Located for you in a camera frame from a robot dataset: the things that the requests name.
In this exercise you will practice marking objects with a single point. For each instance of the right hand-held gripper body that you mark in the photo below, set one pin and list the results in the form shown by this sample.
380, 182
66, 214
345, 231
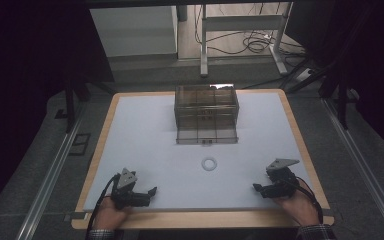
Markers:
281, 181

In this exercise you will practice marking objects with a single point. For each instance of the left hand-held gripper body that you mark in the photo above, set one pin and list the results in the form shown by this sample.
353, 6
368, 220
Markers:
126, 195

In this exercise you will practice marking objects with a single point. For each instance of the transparent drawer organizer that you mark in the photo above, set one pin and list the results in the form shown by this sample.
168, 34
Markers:
206, 115

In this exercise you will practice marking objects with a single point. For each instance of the person's left hand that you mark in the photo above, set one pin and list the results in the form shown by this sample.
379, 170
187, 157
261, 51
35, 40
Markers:
108, 215

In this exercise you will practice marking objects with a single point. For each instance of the person's right hand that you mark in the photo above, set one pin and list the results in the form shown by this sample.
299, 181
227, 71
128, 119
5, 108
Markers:
298, 208

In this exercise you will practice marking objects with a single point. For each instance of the white table mat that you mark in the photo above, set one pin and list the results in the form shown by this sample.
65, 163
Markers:
180, 173

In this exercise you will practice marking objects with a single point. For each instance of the black stand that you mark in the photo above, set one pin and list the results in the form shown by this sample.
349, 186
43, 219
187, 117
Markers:
69, 106
342, 106

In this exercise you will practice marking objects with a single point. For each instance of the white power strip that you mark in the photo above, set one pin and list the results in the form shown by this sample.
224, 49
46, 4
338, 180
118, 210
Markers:
304, 75

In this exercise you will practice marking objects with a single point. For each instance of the white cabinet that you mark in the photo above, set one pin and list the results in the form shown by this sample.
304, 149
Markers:
133, 31

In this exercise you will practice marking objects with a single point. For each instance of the metal floor rail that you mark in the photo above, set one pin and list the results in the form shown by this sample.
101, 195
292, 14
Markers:
363, 166
51, 173

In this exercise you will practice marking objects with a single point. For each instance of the white desk frame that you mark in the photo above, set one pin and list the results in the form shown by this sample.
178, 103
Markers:
241, 23

